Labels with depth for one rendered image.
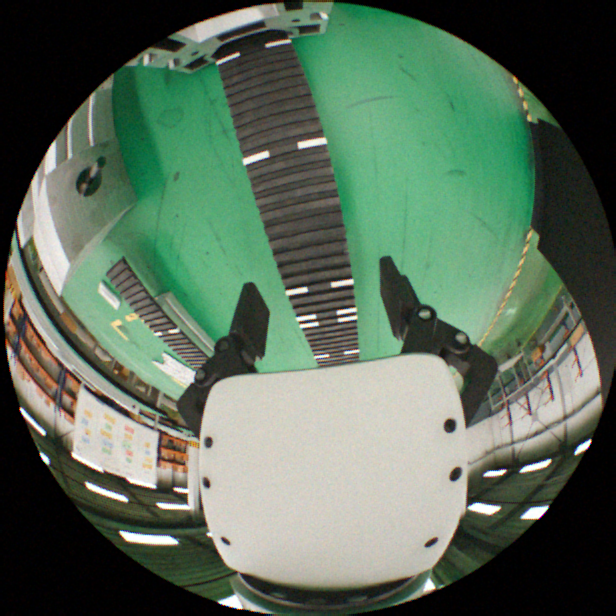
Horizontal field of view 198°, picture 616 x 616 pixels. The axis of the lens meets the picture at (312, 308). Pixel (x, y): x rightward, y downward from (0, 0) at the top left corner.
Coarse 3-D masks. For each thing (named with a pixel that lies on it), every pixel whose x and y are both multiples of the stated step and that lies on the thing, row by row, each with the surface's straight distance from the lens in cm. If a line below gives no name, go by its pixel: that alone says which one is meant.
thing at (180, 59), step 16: (224, 16) 17; (240, 16) 16; (256, 16) 16; (272, 16) 15; (288, 16) 15; (304, 16) 16; (320, 16) 17; (176, 32) 14; (192, 32) 16; (208, 32) 16; (224, 32) 15; (240, 32) 17; (256, 32) 17; (288, 32) 19; (304, 32) 19; (320, 32) 18; (160, 48) 15; (176, 48) 16; (192, 48) 16; (208, 48) 17; (128, 64) 14; (144, 64) 15; (160, 64) 16; (176, 64) 18; (192, 64) 20; (208, 64) 19
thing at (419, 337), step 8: (424, 304) 10; (416, 312) 10; (424, 312) 10; (432, 312) 10; (416, 320) 9; (424, 320) 10; (432, 320) 9; (408, 328) 9; (416, 328) 9; (424, 328) 9; (432, 328) 9; (408, 336) 9; (416, 336) 9; (424, 336) 9; (432, 336) 9; (408, 344) 8; (416, 344) 9; (424, 344) 9; (400, 352) 8; (408, 352) 8; (424, 352) 8
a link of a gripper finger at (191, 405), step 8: (192, 384) 12; (184, 392) 12; (192, 392) 12; (200, 392) 11; (208, 392) 12; (184, 400) 12; (192, 400) 12; (200, 400) 12; (184, 408) 12; (192, 408) 11; (200, 408) 12; (184, 416) 12; (192, 416) 11; (200, 416) 11; (192, 424) 11; (200, 424) 11; (200, 432) 11
